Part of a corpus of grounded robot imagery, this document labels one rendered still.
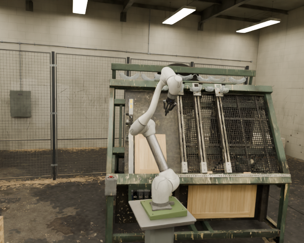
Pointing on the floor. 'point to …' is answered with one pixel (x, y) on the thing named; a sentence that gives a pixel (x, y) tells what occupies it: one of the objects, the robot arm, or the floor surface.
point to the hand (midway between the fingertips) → (166, 112)
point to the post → (110, 219)
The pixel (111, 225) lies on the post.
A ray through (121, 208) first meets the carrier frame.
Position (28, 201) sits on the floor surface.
